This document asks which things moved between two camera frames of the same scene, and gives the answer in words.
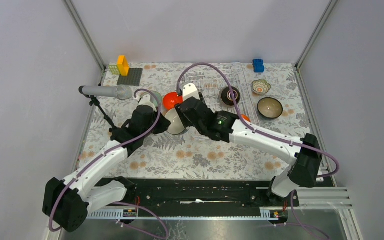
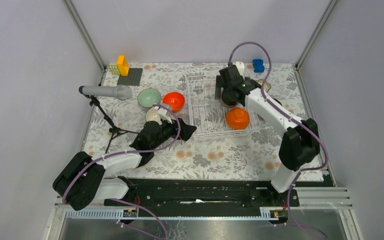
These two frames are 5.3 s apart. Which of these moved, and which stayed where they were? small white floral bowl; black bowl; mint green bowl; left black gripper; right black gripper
Moved: left black gripper; right black gripper
Stayed: mint green bowl; black bowl; small white floral bowl
